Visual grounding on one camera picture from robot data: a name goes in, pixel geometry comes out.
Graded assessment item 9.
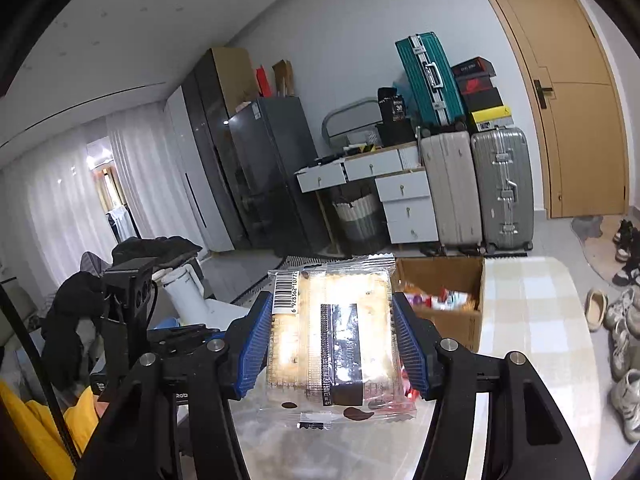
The white red chip bag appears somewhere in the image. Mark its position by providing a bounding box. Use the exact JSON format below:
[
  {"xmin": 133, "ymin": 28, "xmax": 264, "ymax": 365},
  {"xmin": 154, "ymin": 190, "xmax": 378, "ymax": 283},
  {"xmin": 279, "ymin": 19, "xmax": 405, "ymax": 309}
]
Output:
[{"xmin": 404, "ymin": 287, "xmax": 476, "ymax": 311}]

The cracker sandwich clear pack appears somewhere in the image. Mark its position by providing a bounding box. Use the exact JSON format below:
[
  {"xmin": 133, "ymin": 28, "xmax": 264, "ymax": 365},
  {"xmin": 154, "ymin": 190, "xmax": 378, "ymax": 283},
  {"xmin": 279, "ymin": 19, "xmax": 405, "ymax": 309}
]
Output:
[{"xmin": 260, "ymin": 254, "xmax": 416, "ymax": 429}]

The black white patterned rug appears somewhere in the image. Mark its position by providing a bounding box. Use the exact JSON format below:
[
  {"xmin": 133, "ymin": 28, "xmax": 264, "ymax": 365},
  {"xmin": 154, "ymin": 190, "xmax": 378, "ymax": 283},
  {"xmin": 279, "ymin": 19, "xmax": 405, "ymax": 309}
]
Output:
[{"xmin": 232, "ymin": 251, "xmax": 528, "ymax": 306}]

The brown SF cardboard box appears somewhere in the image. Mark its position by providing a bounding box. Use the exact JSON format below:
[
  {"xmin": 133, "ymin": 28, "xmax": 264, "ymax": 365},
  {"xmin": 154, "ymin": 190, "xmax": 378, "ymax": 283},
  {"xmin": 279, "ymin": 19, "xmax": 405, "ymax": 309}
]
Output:
[{"xmin": 392, "ymin": 257, "xmax": 485, "ymax": 351}]

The white appliance jug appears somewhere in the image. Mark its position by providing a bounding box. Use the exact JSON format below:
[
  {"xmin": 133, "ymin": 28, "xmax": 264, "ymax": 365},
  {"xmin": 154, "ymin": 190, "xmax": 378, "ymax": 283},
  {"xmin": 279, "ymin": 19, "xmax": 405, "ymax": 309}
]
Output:
[{"xmin": 153, "ymin": 262, "xmax": 208, "ymax": 325}]

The checkered tablecloth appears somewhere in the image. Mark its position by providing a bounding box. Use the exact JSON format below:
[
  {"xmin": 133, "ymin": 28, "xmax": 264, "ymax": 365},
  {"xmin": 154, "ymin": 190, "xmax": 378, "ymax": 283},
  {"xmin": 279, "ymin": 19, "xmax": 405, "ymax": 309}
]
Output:
[{"xmin": 233, "ymin": 257, "xmax": 602, "ymax": 479}]

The dark grey refrigerator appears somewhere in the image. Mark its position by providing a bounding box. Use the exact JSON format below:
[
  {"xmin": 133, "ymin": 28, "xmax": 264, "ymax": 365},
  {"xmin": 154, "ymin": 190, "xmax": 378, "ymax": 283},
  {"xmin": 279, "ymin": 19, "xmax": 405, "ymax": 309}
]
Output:
[{"xmin": 229, "ymin": 96, "xmax": 329, "ymax": 256}]

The white drawer desk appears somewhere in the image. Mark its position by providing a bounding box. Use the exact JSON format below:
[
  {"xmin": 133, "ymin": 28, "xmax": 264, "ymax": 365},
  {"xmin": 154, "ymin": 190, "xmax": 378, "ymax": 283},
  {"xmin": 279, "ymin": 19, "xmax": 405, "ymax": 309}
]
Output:
[{"xmin": 296, "ymin": 142, "xmax": 439, "ymax": 245}]

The beige slipper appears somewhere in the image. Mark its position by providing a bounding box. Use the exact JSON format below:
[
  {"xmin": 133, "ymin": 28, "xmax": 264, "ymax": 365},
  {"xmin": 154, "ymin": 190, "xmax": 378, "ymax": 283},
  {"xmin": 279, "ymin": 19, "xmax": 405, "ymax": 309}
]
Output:
[{"xmin": 585, "ymin": 288, "xmax": 608, "ymax": 333}]

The beige suitcase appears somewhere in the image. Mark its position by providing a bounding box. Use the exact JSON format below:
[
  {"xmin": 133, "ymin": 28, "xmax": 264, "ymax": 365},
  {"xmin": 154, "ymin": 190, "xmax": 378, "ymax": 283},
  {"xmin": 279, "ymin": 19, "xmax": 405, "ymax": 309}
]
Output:
[{"xmin": 420, "ymin": 131, "xmax": 483, "ymax": 249}]

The silver suitcase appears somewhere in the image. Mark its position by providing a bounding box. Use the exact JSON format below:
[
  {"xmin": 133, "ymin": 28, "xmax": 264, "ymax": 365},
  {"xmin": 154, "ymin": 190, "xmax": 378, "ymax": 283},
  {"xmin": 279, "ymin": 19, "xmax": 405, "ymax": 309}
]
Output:
[{"xmin": 471, "ymin": 127, "xmax": 534, "ymax": 252}]

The black bag on desk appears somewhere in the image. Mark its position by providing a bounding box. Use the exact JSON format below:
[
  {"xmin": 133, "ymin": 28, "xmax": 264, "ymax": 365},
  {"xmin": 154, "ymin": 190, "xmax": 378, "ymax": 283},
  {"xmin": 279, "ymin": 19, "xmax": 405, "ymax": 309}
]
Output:
[{"xmin": 375, "ymin": 87, "xmax": 416, "ymax": 148}]

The grey white sneaker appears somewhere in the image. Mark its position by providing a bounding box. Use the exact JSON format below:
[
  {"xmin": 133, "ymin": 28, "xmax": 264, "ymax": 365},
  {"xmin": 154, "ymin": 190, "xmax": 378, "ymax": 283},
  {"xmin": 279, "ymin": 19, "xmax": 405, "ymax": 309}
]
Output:
[{"xmin": 610, "ymin": 368, "xmax": 640, "ymax": 443}]

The wooden door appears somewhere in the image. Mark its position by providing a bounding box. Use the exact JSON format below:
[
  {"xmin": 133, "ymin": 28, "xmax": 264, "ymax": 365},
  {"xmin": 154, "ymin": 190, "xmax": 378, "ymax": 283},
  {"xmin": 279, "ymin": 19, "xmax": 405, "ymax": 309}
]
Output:
[{"xmin": 488, "ymin": 0, "xmax": 629, "ymax": 218}]

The teal suitcase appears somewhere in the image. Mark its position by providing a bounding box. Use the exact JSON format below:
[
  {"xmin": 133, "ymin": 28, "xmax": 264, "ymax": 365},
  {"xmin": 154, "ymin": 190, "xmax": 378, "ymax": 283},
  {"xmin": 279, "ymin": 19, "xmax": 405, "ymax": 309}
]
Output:
[{"xmin": 395, "ymin": 32, "xmax": 466, "ymax": 132}]

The stack of shoe boxes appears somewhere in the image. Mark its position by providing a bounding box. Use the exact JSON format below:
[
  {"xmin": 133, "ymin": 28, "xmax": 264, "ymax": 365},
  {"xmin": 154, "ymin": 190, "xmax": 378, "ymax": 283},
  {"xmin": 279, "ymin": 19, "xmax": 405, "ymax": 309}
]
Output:
[{"xmin": 451, "ymin": 56, "xmax": 513, "ymax": 132}]

